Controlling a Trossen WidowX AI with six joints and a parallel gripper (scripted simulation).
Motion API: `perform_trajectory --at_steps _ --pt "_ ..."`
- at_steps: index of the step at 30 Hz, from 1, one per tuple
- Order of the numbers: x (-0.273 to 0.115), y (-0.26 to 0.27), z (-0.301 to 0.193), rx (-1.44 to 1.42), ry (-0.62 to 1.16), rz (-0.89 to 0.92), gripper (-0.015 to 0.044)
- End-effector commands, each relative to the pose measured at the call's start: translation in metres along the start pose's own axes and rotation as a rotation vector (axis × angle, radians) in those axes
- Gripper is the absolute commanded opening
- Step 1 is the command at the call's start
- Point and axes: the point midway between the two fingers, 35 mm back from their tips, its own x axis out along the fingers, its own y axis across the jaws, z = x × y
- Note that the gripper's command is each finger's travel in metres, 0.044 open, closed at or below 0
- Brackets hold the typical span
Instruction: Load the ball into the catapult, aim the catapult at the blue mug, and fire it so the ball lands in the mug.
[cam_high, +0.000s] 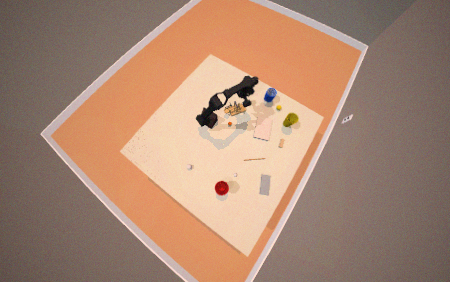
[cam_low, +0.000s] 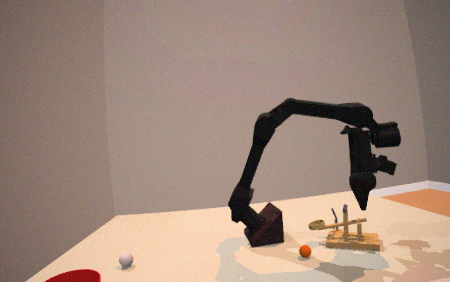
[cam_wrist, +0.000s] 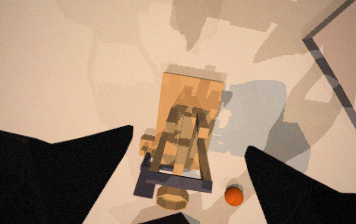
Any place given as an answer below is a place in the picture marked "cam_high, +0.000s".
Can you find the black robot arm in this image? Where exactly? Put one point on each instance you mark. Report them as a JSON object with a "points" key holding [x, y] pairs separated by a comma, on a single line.
{"points": [[215, 103]]}

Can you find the blue cup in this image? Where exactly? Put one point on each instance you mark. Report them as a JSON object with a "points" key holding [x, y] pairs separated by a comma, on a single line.
{"points": [[270, 94]]}

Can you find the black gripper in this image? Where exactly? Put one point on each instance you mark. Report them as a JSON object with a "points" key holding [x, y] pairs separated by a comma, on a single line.
{"points": [[247, 101]]}

